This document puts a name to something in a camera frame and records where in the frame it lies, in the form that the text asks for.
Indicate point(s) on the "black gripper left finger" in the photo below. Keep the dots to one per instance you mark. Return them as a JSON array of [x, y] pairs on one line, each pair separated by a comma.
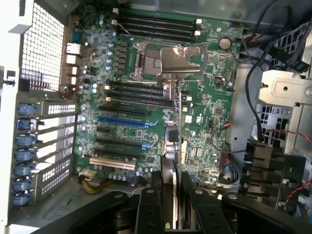
[[148, 209]]

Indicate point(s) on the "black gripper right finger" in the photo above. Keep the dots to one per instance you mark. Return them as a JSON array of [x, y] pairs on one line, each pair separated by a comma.
[[207, 212]]

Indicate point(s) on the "white expansion slot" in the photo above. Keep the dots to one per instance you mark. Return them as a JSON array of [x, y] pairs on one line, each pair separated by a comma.
[[112, 163]]

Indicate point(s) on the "long black expansion slot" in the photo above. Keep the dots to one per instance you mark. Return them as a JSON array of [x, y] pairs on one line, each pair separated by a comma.
[[122, 111], [119, 142], [117, 153]]

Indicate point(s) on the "black power connector block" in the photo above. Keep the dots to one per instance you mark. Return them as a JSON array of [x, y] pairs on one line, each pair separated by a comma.
[[259, 153]]

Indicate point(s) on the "blue expansion slot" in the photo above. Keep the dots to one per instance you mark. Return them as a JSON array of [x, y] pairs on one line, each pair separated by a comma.
[[122, 122]]

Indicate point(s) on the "short black expansion slot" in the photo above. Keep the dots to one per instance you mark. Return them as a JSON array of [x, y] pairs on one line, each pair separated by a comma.
[[103, 129]]

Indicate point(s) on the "green motherboard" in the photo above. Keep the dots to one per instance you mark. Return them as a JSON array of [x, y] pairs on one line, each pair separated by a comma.
[[207, 117]]

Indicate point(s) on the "black RAM slot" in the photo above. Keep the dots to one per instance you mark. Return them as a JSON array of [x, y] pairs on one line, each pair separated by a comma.
[[158, 19], [158, 24], [139, 95], [158, 29], [158, 35], [136, 87], [141, 101]]

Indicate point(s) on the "blue slot retention clip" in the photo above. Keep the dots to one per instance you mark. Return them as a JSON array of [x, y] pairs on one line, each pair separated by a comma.
[[27, 109], [23, 169], [25, 140], [22, 184], [25, 124], [21, 199], [24, 154]]

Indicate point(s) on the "silver metal disk bay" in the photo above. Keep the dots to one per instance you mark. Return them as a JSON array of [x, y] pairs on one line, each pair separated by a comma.
[[285, 87]]

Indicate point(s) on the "silver coin cell battery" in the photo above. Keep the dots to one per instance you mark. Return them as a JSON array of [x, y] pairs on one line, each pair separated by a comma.
[[224, 43]]

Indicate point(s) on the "silver rear port block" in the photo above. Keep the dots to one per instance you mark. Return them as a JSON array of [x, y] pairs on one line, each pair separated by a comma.
[[72, 48]]

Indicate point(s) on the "black plastic case latch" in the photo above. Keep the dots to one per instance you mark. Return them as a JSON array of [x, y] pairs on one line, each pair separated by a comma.
[[10, 78]]

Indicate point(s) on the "grey metal PC case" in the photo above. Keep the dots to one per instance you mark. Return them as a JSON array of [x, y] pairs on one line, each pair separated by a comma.
[[41, 48]]

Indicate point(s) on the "CPU socket with metal frame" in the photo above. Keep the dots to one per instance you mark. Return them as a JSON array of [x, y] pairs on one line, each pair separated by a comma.
[[146, 61]]

